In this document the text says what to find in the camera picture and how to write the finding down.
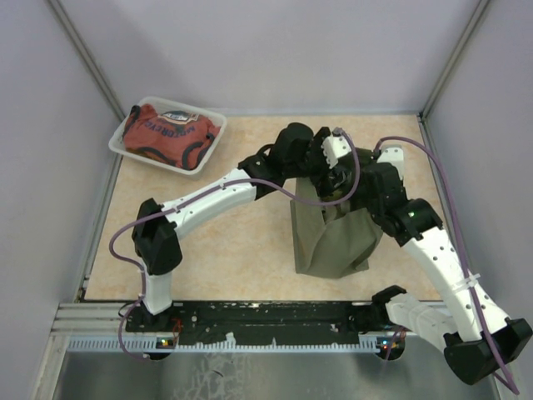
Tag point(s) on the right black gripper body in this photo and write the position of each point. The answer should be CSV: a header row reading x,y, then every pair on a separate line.
x,y
374,210

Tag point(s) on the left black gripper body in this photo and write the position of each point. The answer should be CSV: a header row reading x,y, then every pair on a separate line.
x,y
314,165

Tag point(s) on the olive green canvas bag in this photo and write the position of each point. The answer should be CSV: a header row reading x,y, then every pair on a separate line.
x,y
332,242

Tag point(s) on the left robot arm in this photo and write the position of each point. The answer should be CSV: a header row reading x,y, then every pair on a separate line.
x,y
161,227

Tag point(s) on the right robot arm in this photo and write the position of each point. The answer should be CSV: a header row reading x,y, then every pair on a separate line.
x,y
476,337

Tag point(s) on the red printed t-shirt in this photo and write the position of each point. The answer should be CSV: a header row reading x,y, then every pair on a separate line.
x,y
176,138

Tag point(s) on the white plastic basket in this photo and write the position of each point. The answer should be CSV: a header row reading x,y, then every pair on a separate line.
x,y
164,105

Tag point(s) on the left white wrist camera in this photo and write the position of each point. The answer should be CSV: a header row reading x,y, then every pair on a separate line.
x,y
335,147

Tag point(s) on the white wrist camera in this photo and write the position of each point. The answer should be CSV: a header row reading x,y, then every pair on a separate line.
x,y
394,155
335,147

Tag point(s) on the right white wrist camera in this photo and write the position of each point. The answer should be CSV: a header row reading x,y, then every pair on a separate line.
x,y
394,155

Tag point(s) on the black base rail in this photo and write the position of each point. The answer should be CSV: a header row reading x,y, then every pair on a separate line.
x,y
263,323

